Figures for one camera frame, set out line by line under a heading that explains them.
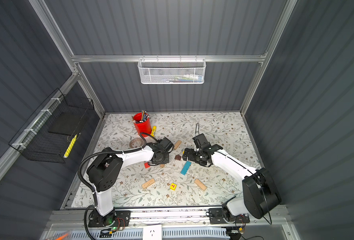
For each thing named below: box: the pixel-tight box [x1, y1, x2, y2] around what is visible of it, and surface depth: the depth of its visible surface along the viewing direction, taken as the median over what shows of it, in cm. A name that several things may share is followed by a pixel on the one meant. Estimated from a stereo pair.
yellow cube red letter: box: [169, 183, 177, 191], surface depth 84 cm
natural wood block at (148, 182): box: [141, 178, 156, 189], surface depth 86 cm
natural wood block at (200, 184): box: [194, 179, 207, 191], surface depth 86 cm
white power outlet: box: [142, 224, 162, 240], surface depth 69 cm
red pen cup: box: [133, 112, 152, 138], surface depth 103 cm
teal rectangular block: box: [180, 160, 192, 176], surface depth 93 cm
